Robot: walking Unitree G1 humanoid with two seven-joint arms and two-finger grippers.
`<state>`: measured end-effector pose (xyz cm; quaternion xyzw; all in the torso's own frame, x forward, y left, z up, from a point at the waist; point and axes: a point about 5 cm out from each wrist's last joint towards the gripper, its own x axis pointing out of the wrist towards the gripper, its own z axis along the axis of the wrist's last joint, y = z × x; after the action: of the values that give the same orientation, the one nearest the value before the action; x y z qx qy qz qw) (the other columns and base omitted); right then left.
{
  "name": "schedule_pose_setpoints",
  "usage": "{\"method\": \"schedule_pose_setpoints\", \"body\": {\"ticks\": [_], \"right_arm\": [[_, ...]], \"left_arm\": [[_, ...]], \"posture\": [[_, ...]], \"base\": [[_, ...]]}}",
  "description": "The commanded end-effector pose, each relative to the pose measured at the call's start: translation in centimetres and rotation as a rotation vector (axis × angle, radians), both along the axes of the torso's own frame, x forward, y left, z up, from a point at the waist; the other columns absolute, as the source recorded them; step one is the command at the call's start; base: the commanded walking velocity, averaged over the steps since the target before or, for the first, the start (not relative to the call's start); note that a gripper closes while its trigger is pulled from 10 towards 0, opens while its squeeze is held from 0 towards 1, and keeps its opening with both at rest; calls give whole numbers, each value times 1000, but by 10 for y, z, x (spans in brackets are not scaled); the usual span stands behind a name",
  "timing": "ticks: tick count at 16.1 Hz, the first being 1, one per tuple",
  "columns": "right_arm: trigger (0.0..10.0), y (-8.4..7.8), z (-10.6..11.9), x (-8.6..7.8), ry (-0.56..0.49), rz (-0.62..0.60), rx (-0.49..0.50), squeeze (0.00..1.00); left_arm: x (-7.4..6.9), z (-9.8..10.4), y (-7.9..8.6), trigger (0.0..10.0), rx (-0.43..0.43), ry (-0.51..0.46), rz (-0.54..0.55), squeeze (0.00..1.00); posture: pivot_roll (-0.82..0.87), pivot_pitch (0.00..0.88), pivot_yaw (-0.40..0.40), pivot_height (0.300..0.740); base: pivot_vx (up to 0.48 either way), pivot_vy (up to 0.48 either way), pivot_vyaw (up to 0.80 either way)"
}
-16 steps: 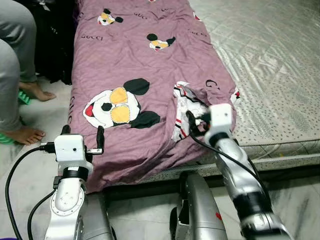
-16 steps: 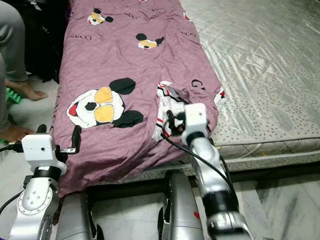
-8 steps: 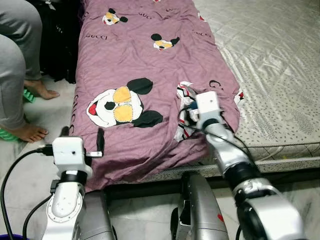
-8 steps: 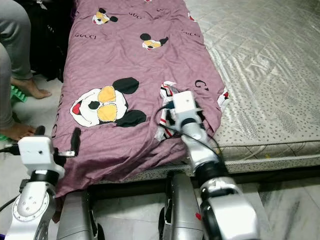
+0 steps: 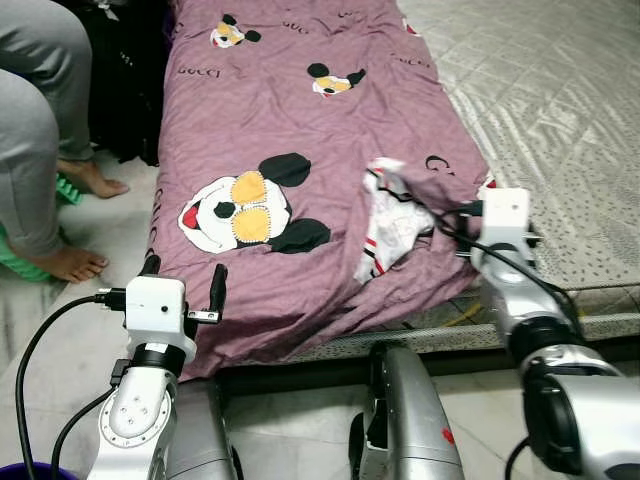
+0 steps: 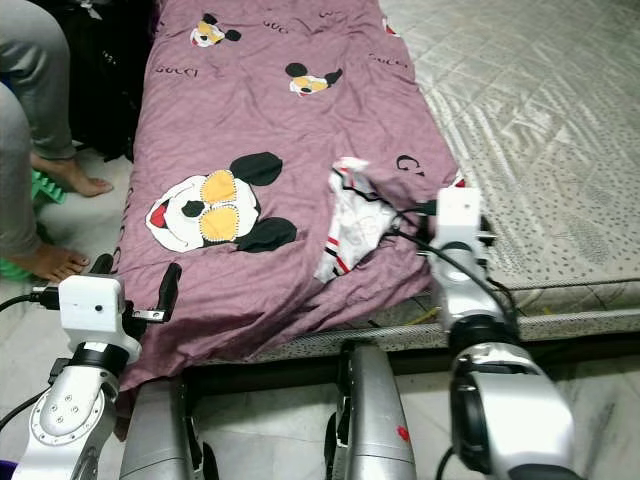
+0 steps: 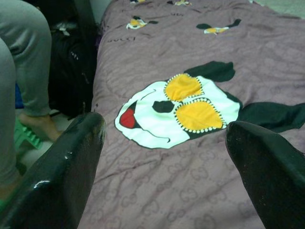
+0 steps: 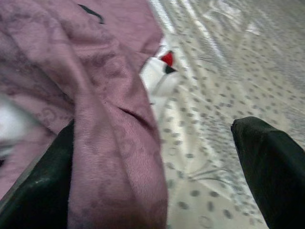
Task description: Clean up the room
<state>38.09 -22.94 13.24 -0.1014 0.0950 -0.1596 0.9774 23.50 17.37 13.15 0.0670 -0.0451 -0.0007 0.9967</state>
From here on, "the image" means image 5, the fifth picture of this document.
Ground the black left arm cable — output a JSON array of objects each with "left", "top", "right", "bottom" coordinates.
[
  {"left": 50, "top": 390, "right": 111, "bottom": 480},
  {"left": 14, "top": 287, "right": 129, "bottom": 471}
]

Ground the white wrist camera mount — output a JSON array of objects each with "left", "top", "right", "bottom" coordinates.
[
  {"left": 123, "top": 276, "right": 198, "bottom": 363},
  {"left": 478, "top": 187, "right": 536, "bottom": 263}
]

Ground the grey left robot leg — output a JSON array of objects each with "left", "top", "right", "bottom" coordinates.
[{"left": 165, "top": 378, "right": 241, "bottom": 480}]

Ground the white quilted mattress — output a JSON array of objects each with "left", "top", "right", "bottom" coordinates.
[{"left": 280, "top": 0, "right": 640, "bottom": 366}]

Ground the pink cartoon mouse blanket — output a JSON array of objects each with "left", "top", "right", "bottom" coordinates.
[{"left": 148, "top": 0, "right": 496, "bottom": 381}]

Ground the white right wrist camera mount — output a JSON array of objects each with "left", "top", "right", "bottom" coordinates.
[{"left": 478, "top": 187, "right": 536, "bottom": 263}]

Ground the green plastic stool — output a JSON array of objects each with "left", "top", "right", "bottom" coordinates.
[{"left": 0, "top": 170, "right": 91, "bottom": 284}]

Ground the person in grey trousers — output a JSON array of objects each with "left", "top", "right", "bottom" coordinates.
[{"left": 0, "top": 0, "right": 131, "bottom": 284}]

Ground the black bag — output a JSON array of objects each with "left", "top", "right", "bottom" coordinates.
[{"left": 60, "top": 0, "right": 173, "bottom": 166}]

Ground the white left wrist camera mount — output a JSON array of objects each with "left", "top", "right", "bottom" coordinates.
[{"left": 123, "top": 276, "right": 198, "bottom": 363}]

